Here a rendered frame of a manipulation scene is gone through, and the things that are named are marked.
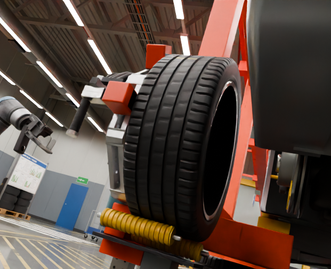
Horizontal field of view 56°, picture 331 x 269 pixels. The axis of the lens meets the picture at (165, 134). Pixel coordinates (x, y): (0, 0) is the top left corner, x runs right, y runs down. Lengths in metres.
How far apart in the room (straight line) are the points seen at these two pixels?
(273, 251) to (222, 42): 1.21
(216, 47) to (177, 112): 1.17
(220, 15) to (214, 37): 0.18
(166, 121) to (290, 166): 0.44
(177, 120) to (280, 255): 0.88
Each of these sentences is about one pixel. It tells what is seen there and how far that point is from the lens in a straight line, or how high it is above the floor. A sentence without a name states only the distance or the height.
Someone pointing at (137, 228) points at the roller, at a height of 0.50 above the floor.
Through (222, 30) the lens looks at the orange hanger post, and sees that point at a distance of 2.07.
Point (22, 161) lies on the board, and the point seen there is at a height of 1.59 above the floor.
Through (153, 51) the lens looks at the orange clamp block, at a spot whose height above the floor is 1.10.
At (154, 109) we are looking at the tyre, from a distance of 0.89.
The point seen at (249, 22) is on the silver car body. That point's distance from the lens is 0.41.
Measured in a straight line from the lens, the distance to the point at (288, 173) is 1.08.
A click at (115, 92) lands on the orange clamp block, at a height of 0.85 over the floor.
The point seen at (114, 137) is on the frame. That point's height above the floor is 0.74.
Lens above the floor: 0.47
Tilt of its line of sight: 19 degrees up
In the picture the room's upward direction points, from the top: 17 degrees clockwise
